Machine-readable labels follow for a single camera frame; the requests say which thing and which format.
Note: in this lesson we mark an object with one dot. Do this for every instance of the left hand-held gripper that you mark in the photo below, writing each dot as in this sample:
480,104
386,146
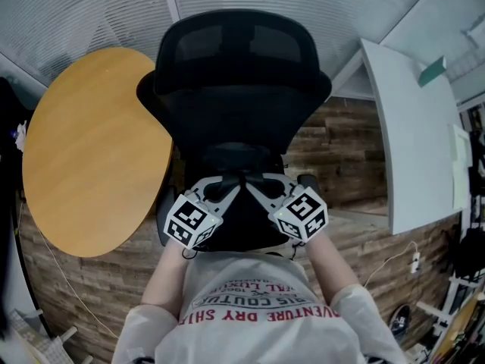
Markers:
191,220

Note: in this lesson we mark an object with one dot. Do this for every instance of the white desk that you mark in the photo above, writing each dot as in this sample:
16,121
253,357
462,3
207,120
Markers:
413,146

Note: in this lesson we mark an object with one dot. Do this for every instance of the white metal rack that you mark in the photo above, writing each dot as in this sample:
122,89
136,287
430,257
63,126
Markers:
451,309

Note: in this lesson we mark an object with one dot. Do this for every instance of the crumpled white paper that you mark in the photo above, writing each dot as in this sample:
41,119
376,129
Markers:
20,135

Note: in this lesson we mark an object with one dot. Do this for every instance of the green box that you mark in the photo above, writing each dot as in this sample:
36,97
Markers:
432,72

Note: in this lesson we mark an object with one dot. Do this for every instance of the white printed t-shirt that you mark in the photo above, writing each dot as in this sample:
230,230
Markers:
257,336

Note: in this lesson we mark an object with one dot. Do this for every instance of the black mesh office chair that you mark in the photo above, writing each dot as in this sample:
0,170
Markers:
235,101

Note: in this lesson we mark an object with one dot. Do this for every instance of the white power strip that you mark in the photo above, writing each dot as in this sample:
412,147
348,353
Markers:
415,263

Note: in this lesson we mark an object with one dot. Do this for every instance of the person's left forearm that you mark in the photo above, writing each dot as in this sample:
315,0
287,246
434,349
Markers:
166,279

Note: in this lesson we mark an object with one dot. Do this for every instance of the black sneaker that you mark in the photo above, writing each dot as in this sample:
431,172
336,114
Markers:
400,319

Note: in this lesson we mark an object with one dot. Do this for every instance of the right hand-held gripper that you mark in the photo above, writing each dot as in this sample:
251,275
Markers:
301,218

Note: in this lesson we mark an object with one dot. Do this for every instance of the round wooden table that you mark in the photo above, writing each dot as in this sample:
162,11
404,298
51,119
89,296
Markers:
94,146

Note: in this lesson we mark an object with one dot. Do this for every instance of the white grid panel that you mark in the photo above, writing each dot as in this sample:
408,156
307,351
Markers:
41,345

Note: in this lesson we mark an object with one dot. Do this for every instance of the black bag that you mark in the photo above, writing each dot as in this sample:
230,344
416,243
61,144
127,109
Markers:
471,252

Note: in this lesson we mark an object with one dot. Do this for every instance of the person's right forearm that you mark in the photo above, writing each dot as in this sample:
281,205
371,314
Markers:
329,267

